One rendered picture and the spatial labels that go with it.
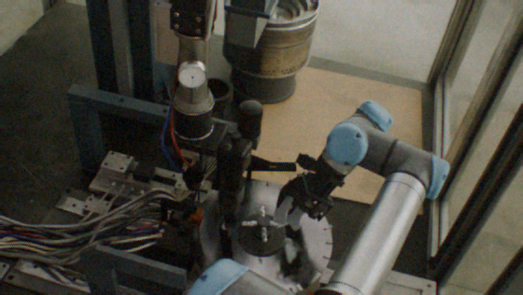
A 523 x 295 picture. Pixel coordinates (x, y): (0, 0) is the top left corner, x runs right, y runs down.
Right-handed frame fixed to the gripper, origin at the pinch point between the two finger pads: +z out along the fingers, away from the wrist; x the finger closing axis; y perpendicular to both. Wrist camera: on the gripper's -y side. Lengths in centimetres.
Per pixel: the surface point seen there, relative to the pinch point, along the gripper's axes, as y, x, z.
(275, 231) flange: 0.8, 1.0, 2.6
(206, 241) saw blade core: 2.2, -12.0, 11.7
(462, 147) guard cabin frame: -20, 41, -32
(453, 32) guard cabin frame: -80, 54, -50
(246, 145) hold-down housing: 7.6, -20.9, -17.5
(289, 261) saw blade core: 7.8, 4.4, 3.7
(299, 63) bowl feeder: -66, 8, -14
